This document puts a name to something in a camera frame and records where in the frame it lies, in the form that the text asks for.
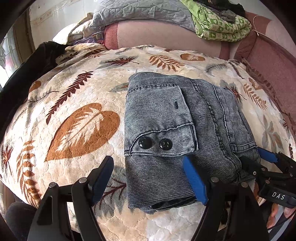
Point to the black clothes on green quilt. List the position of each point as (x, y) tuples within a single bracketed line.
[(224, 9)]

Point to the cream leaf pattern fleece blanket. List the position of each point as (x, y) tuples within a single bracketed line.
[(78, 118)]

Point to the person's right hand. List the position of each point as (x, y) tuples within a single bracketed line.
[(274, 210)]

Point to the grey quilted blanket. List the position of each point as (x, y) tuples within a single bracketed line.
[(173, 12)]

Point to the black garment pile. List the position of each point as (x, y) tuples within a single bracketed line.
[(14, 96)]

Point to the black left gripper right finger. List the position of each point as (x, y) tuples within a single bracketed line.
[(212, 193)]

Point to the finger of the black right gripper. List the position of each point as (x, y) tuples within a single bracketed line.
[(267, 155), (255, 169)]

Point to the purple printed packet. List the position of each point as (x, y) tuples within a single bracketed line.
[(94, 38)]

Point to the grey washed denim pants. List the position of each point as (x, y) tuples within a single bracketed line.
[(169, 117)]

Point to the cream pillow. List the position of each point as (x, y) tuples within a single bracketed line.
[(73, 32)]

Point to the green white patterned quilt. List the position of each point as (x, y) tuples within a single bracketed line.
[(210, 26)]

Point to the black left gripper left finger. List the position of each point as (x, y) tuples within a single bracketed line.
[(86, 192)]

